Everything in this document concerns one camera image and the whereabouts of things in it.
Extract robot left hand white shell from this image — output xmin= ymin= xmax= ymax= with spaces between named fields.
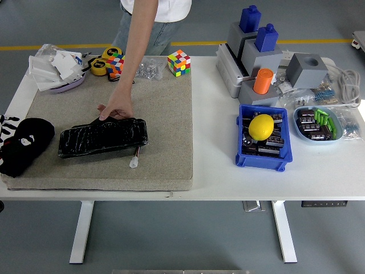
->
xmin=0 ymin=114 xmax=35 ymax=168

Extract person's right hand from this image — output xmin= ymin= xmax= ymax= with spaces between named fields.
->
xmin=96 ymin=85 xmax=135 ymax=120

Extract black rag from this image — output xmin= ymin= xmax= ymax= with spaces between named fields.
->
xmin=0 ymin=118 xmax=55 ymax=178

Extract black glossy panel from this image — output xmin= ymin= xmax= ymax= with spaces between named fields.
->
xmin=58 ymin=116 xmax=149 ymax=159

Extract black desk control panel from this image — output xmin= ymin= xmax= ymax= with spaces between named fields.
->
xmin=301 ymin=200 xmax=349 ymax=208

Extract twisted multicolour puzzle cube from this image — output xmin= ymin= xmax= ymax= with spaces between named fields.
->
xmin=106 ymin=53 xmax=125 ymax=80

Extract yellow tape measure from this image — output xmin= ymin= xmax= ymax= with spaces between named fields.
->
xmin=102 ymin=47 xmax=124 ymax=61
xmin=90 ymin=58 xmax=108 ymax=76

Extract clear bag of metal nuts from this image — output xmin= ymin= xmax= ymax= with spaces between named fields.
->
xmin=133 ymin=56 xmax=168 ymax=82

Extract grey-brown mat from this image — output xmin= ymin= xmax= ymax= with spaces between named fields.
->
xmin=1 ymin=55 xmax=194 ymax=192

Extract white flat plate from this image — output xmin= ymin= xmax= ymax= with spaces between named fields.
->
xmin=35 ymin=75 xmax=69 ymax=92

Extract purple tray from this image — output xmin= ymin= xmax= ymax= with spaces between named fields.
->
xmin=47 ymin=72 xmax=87 ymax=95

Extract squared multicolour puzzle cube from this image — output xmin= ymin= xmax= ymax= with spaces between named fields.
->
xmin=167 ymin=49 xmax=192 ymax=78

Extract empty clear plastic bag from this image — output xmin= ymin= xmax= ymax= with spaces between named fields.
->
xmin=34 ymin=43 xmax=65 ymax=59

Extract person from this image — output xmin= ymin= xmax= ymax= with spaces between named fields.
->
xmin=112 ymin=0 xmax=192 ymax=57

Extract grey junction box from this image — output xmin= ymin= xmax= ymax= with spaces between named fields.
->
xmin=216 ymin=43 xmax=252 ymax=99

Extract white table leg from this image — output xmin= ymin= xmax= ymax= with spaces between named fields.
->
xmin=271 ymin=200 xmax=298 ymax=264
xmin=69 ymin=200 xmax=95 ymax=265

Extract tall grey block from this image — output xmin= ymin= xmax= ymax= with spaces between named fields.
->
xmin=227 ymin=22 xmax=259 ymax=59

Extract low grey block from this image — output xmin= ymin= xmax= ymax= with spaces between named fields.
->
xmin=238 ymin=80 xmax=282 ymax=108

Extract yellow lemon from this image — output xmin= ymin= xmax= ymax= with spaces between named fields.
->
xmin=248 ymin=114 xmax=275 ymax=142

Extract orange cylinder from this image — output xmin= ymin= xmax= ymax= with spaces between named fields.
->
xmin=253 ymin=67 xmax=274 ymax=95

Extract blue plastic bin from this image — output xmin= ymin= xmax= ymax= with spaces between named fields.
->
xmin=235 ymin=104 xmax=294 ymax=172

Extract blue peg block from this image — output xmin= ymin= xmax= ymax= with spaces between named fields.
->
xmin=254 ymin=23 xmax=279 ymax=53
xmin=238 ymin=5 xmax=262 ymax=33

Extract clear bag of small parts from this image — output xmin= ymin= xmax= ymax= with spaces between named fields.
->
xmin=278 ymin=88 xmax=316 ymax=111

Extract grey block with round hole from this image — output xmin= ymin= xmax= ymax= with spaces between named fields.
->
xmin=286 ymin=53 xmax=330 ymax=89

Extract light blue dish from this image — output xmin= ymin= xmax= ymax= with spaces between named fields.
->
xmin=293 ymin=106 xmax=344 ymax=146

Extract clear bag of blue resistors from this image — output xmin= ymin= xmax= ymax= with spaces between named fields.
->
xmin=312 ymin=85 xmax=340 ymax=105
xmin=333 ymin=110 xmax=364 ymax=141

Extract white plug connector with wires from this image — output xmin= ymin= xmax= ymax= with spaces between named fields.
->
xmin=129 ymin=145 xmax=142 ymax=168

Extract white switch cover plate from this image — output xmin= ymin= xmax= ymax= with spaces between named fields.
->
xmin=28 ymin=55 xmax=61 ymax=83

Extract grey metal bracket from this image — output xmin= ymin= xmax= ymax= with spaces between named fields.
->
xmin=242 ymin=200 xmax=266 ymax=213

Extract white coiled power cable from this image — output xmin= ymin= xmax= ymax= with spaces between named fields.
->
xmin=323 ymin=58 xmax=362 ymax=108

